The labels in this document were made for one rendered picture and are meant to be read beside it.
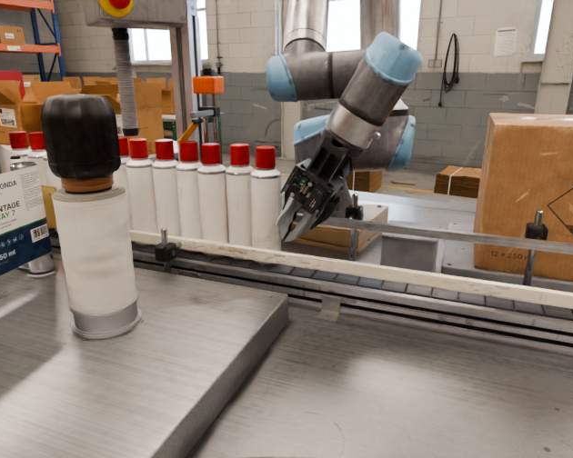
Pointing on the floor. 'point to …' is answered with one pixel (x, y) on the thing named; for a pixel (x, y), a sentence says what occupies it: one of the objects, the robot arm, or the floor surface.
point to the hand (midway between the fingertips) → (288, 233)
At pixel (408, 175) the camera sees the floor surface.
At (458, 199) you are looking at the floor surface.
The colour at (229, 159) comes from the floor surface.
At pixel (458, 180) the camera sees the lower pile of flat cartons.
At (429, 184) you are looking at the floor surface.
